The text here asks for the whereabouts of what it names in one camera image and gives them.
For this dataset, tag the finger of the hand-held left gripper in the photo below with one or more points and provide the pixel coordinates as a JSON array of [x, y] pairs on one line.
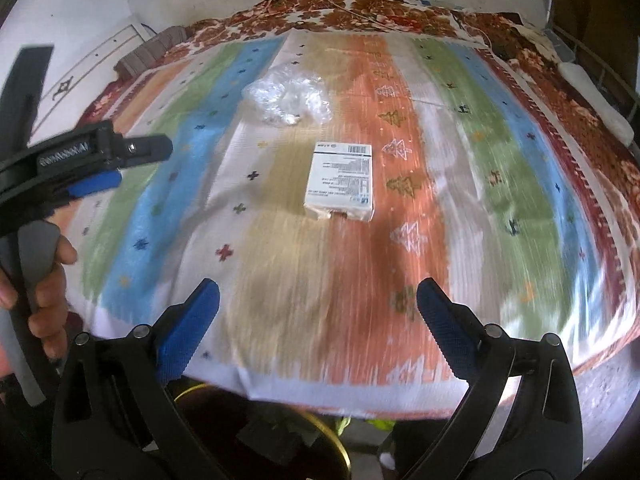
[[150, 147], [95, 184]]

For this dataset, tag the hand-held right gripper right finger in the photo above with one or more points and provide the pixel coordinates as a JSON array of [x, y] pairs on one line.
[[442, 325]]

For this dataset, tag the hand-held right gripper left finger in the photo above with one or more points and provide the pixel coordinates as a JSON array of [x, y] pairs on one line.
[[185, 335]]

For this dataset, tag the dark bin with gold rim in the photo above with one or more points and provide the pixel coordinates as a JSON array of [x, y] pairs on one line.
[[260, 435]]

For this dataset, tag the clear plastic bag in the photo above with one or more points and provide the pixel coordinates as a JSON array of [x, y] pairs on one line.
[[285, 92]]

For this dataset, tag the white cardboard box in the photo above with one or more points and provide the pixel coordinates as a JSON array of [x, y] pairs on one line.
[[340, 180]]

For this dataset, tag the person's left hand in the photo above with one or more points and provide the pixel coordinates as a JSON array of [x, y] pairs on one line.
[[50, 320]]

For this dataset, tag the grey striped pillow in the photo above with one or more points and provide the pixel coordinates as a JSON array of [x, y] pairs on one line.
[[150, 52]]

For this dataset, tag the striped multicolour woven blanket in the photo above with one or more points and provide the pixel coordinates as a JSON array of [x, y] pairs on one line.
[[350, 285]]

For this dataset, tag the red-brown floral bedsheet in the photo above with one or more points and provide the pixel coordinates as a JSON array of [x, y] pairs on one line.
[[380, 10]]

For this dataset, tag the white cloth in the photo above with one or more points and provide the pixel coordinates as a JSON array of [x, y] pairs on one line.
[[595, 95]]

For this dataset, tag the brown wooden cabinet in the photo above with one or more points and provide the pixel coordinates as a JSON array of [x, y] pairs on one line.
[[590, 0]]

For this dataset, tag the metal bed frame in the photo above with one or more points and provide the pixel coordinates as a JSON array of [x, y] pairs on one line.
[[607, 67]]

